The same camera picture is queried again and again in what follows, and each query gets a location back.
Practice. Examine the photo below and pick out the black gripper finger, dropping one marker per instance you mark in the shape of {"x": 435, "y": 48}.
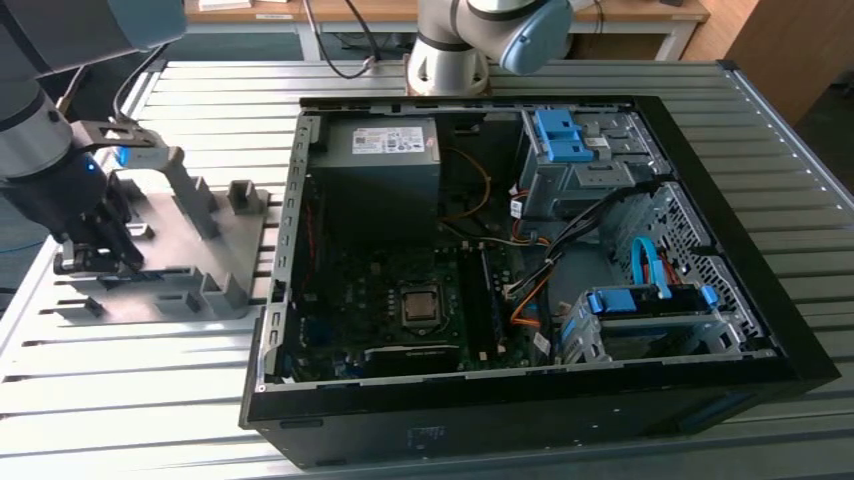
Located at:
{"x": 113, "y": 235}

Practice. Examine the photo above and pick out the RAM stick with white label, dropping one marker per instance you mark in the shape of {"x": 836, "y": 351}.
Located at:
{"x": 167, "y": 273}

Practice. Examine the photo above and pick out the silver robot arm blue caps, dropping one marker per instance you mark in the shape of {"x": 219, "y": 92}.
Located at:
{"x": 447, "y": 55}

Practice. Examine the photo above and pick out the grey parts rack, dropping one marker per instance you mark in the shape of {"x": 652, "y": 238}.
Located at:
{"x": 187, "y": 240}

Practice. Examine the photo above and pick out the grey power supply unit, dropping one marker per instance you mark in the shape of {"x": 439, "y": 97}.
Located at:
{"x": 333, "y": 145}

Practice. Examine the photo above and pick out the green motherboard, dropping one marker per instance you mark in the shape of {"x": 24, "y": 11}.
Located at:
{"x": 360, "y": 300}

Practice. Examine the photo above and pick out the white box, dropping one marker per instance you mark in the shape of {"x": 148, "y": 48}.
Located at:
{"x": 223, "y": 4}

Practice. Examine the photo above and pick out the CPU with silver top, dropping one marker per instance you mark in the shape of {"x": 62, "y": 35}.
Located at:
{"x": 421, "y": 305}

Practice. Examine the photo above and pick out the black graphics card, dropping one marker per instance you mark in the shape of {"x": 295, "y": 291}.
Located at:
{"x": 409, "y": 360}

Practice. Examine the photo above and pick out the black PC case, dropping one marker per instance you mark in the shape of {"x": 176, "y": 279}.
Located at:
{"x": 467, "y": 430}

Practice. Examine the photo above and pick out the blue disk carrier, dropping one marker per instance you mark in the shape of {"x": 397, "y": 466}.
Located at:
{"x": 560, "y": 135}

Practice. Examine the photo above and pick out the grey metal drive cage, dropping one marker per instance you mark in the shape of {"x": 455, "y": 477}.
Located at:
{"x": 600, "y": 175}

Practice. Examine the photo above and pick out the hard disk in blue carrier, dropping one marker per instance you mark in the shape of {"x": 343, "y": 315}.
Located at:
{"x": 616, "y": 301}

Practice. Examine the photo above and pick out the grey metal disk bay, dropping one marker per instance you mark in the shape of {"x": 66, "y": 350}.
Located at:
{"x": 667, "y": 325}

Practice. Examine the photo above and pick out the brown wooden cabinet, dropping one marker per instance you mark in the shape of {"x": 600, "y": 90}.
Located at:
{"x": 787, "y": 50}

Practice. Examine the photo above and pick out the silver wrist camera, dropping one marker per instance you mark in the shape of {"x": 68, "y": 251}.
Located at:
{"x": 143, "y": 157}

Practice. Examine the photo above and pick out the black camera bracket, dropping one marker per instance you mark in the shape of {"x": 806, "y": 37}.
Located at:
{"x": 113, "y": 134}

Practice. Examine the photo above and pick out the wooden desk white frame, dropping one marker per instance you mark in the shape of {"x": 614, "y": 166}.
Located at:
{"x": 634, "y": 12}

